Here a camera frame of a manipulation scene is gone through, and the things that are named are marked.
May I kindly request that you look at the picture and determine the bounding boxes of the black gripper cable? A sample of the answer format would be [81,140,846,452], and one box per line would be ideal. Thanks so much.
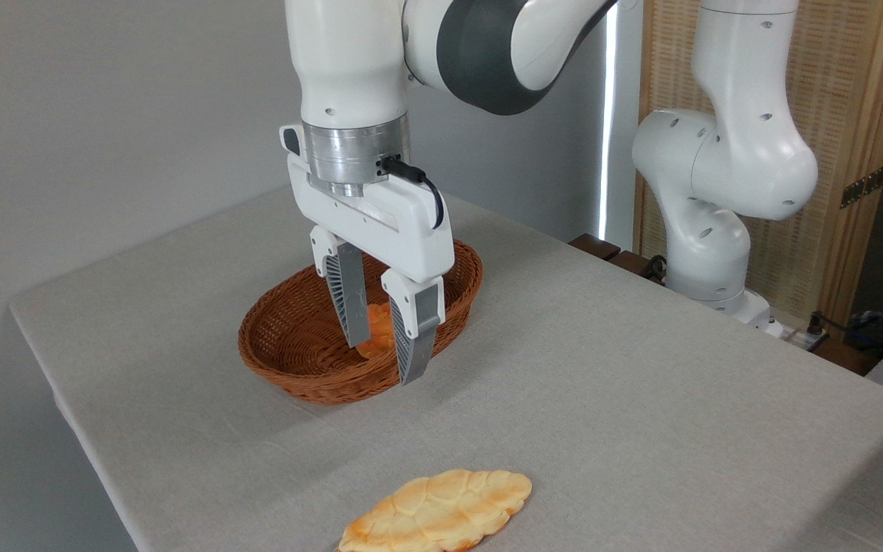
[378,156,447,231]

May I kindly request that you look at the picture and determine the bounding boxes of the golden scored bread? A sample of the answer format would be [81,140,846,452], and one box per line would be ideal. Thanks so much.
[336,469,533,552]

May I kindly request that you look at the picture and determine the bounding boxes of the dark brown wooden block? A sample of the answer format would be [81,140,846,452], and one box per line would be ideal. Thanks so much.
[609,250,655,280]
[568,233,622,262]

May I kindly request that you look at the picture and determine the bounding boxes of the small orange bread roll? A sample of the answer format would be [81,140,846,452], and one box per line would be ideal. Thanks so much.
[356,301,399,360]

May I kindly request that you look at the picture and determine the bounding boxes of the brown wooden board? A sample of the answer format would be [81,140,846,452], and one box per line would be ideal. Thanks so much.
[816,337,883,377]

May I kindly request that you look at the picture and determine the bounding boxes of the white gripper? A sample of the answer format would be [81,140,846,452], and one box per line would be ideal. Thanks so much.
[280,125,456,386]

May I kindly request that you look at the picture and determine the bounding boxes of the grey tablecloth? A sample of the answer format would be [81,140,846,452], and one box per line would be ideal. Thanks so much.
[8,182,883,552]

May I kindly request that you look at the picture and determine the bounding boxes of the wood and rattan folding screen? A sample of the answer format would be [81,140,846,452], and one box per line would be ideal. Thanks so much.
[633,0,883,330]

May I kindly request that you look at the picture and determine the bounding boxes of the brass screen hinge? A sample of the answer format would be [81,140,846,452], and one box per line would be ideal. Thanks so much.
[840,165,883,209]

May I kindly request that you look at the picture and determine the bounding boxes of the brown woven wicker basket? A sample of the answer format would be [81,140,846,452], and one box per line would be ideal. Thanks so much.
[238,239,484,406]

